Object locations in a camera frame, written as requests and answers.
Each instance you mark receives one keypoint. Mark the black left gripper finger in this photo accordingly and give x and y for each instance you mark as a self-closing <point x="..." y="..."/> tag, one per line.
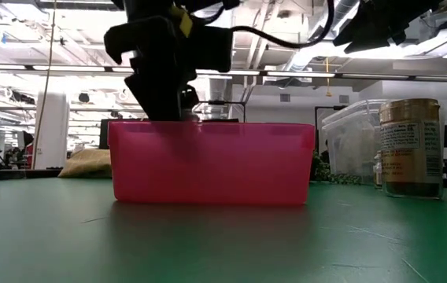
<point x="156" y="98"/>
<point x="189" y="102"/>

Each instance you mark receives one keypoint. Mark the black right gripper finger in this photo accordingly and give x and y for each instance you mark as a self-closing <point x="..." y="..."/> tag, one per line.
<point x="369" y="43"/>
<point x="351" y="29"/>

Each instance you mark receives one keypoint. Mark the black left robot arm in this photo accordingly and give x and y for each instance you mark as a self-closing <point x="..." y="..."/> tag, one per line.
<point x="176" y="6"/>

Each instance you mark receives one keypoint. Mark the yellow tag on gripper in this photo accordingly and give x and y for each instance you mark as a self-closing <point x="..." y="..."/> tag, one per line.
<point x="184" y="21"/>

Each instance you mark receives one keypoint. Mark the black computer monitor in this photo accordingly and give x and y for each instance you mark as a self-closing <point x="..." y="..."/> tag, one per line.
<point x="104" y="133"/>

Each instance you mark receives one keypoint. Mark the pink translucent plastic bin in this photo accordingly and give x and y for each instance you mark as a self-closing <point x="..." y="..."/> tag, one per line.
<point x="211" y="165"/>

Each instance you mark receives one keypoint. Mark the clear plastic storage container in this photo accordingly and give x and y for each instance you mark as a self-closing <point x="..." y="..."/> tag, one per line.
<point x="349" y="133"/>

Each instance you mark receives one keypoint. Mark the tan burlap sack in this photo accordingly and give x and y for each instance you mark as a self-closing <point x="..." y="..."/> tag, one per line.
<point x="87" y="165"/>

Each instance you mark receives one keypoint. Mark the white room column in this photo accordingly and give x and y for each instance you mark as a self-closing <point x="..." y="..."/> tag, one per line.
<point x="52" y="129"/>

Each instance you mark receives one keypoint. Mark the gold-lid glass spice jar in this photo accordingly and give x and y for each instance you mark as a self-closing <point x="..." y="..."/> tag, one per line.
<point x="408" y="157"/>

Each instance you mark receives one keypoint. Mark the small clear glass jar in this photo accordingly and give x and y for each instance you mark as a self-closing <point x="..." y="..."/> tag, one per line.
<point x="377" y="173"/>

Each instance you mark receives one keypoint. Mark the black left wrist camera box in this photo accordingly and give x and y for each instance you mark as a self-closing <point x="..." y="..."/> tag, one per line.
<point x="213" y="49"/>

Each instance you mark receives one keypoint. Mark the horizontal metal frame rail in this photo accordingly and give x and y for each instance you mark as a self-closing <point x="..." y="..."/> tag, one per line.
<point x="306" y="74"/>

